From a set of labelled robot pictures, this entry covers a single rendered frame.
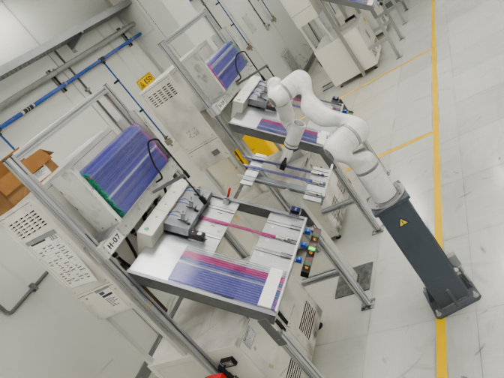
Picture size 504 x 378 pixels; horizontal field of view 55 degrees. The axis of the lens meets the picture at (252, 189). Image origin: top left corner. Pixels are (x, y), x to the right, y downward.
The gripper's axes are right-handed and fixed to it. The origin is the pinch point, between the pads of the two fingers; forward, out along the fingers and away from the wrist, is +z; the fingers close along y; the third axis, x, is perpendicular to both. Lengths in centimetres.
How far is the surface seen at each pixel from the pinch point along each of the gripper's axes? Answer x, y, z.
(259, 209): -2.4, 37.5, 6.7
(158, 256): -38, 90, 13
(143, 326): -61, 21, 185
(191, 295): -15, 105, 11
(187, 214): -35, 63, 6
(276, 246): 13, 63, 4
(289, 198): 10.9, 11.6, 11.9
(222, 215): -20, 50, 9
